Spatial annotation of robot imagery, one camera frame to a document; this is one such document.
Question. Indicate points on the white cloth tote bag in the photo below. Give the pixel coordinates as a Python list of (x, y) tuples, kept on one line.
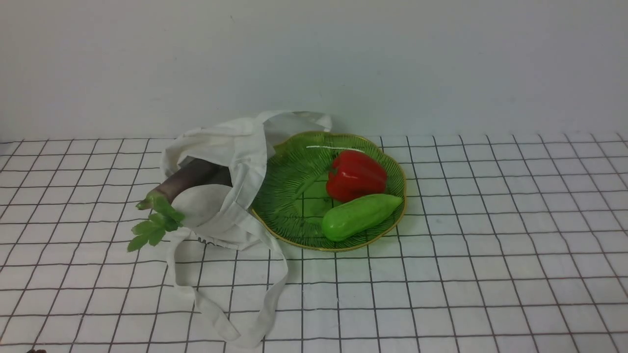
[(243, 145)]

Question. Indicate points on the red bell pepper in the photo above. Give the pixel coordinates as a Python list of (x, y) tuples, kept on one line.
[(353, 175)]

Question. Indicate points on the green leaf-shaped plate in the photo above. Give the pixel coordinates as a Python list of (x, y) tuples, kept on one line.
[(293, 198)]

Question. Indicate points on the white grid tablecloth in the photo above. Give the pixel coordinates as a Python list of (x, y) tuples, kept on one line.
[(510, 244)]

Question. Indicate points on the white radish with leaves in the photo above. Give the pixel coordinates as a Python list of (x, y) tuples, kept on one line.
[(191, 208)]

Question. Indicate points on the purple eggplant green tip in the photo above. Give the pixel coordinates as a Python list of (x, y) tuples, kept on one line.
[(196, 173)]

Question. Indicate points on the green cucumber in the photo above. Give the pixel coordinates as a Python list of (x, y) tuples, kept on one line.
[(370, 214)]

